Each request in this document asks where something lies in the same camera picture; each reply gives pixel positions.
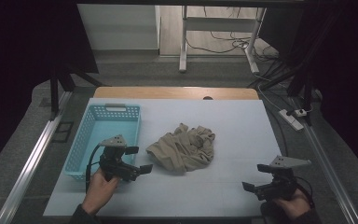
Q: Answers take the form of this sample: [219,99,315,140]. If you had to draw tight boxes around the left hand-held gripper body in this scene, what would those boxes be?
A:
[98,133,142,183]

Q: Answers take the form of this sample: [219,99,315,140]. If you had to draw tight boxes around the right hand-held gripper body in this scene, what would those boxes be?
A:
[255,155,312,202]

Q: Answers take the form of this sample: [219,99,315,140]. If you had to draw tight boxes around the light blue perforated plastic basket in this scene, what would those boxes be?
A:
[63,103,142,181]

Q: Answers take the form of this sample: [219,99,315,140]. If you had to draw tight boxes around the beige garment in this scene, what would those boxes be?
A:
[145,122,216,174]

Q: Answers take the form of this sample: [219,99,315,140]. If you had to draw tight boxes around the person's right hand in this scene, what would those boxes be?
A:
[272,188,311,220]

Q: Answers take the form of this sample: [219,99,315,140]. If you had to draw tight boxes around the person's left hand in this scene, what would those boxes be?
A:
[81,167,121,217]

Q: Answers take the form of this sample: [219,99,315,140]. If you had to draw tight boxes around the white power strip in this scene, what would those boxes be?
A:
[278,108,305,132]

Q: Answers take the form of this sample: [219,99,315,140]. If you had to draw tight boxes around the white plug adapter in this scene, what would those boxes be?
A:
[293,108,310,119]

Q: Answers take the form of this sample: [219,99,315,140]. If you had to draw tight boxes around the wooden table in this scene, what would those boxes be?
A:
[92,86,260,101]

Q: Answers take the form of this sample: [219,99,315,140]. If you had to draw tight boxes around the black metal stand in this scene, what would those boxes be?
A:
[48,64,104,120]
[248,63,316,111]

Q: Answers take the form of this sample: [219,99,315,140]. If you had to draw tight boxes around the white cabinet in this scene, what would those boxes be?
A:
[76,4,161,51]

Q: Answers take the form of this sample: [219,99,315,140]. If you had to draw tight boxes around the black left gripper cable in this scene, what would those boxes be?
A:
[85,144,107,191]

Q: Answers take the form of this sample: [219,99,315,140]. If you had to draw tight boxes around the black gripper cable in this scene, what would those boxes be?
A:
[294,175,315,209]
[85,144,107,191]

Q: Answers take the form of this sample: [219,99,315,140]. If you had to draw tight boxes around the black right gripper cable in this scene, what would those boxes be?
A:
[294,175,315,209]

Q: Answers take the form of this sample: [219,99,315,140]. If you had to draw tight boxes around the aluminium rail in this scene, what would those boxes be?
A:
[302,122,355,224]
[0,91,73,224]

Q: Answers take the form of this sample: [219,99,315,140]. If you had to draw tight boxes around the black floor cables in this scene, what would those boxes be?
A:
[186,6,282,63]

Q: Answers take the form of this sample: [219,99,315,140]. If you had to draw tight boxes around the white metal desk frame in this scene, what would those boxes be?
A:
[178,5,267,75]

